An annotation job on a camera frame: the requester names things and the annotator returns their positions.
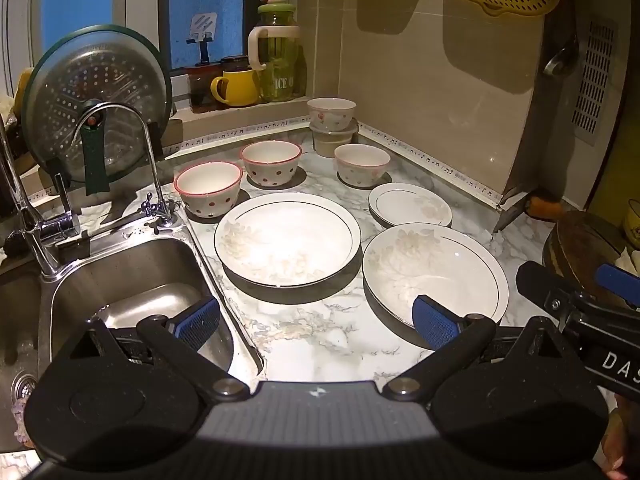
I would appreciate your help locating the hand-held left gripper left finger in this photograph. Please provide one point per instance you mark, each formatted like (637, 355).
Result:
(200, 321)

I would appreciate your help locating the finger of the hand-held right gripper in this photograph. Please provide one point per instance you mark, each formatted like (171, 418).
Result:
(617, 280)
(540, 285)

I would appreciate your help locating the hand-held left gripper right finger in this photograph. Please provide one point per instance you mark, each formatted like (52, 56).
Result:
(432, 322)

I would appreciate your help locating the large white floral plate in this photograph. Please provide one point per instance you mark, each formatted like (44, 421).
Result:
(287, 240)
(435, 270)

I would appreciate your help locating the small white floral plate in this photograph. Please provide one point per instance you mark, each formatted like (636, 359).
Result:
(410, 205)

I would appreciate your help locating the red-rimmed dotted bowl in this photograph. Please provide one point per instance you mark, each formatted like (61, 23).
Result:
(207, 187)
(272, 162)

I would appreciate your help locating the pink-rimmed dotted bowl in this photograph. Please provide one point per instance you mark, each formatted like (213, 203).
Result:
(361, 162)

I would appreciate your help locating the person's right hand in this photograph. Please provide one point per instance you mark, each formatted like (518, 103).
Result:
(622, 435)

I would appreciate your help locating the round wooden cutting board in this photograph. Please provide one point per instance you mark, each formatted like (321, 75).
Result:
(580, 250)

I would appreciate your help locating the yellow bowl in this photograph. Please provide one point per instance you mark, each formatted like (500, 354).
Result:
(632, 222)

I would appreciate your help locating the orange sponge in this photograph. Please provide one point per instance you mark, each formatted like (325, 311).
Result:
(546, 206)

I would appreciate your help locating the stainless steel sink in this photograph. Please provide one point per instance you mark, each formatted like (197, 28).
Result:
(125, 270)

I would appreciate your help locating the thin chrome gooseneck faucet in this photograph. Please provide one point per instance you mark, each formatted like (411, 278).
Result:
(151, 160)

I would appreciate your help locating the large chrome faucet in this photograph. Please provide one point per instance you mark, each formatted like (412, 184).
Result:
(30, 220)

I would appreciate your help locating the white vent grille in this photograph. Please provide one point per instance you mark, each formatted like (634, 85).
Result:
(595, 80)

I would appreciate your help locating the clear plastic lidded container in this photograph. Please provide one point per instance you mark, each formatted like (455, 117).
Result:
(334, 142)

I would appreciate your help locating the metal ladle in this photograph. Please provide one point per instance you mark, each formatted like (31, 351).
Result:
(560, 60)

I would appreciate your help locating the dark glass jar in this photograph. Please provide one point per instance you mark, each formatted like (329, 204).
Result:
(202, 90)

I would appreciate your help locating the white floral dotted bowl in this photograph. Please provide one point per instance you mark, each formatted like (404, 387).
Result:
(331, 112)

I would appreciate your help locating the yellow mug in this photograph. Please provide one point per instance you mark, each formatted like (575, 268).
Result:
(240, 87)

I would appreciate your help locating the small dark lidded jar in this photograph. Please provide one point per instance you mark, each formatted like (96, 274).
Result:
(235, 63)

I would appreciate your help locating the glass pot lid green rim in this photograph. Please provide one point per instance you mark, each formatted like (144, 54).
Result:
(100, 75)

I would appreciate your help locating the glass pitcher green lid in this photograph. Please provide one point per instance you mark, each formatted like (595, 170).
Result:
(280, 60)

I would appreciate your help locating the pale yellow cloth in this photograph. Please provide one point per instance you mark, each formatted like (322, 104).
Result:
(22, 89)

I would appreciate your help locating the phone stand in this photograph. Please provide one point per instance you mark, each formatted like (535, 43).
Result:
(202, 25)

